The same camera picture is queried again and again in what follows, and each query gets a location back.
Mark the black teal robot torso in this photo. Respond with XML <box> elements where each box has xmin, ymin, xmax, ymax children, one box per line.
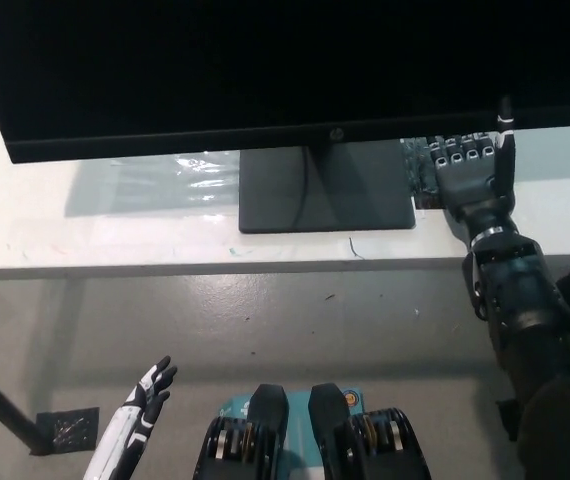
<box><xmin>192</xmin><ymin>382</ymin><xmax>439</xmax><ymax>480</ymax></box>

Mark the thin black cable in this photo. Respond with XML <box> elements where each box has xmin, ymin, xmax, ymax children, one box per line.
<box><xmin>298</xmin><ymin>148</ymin><xmax>365</xmax><ymax>262</ymax></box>

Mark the black metal desk leg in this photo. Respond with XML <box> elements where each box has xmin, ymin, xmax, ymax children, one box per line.
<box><xmin>0</xmin><ymin>353</ymin><xmax>52</xmax><ymax>457</ymax></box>

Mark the black HP computer monitor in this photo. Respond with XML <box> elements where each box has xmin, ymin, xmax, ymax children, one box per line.
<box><xmin>0</xmin><ymin>0</ymin><xmax>570</xmax><ymax>234</ymax></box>

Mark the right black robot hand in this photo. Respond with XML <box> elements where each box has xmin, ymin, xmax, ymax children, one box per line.
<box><xmin>429</xmin><ymin>96</ymin><xmax>519</xmax><ymax>247</ymax></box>

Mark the clear crinkled plastic film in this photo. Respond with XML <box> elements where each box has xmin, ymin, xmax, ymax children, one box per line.
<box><xmin>109</xmin><ymin>152</ymin><xmax>242</xmax><ymax>221</ymax></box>

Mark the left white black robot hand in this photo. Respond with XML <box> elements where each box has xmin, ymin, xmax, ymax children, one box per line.
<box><xmin>82</xmin><ymin>354</ymin><xmax>179</xmax><ymax>480</ymax></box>

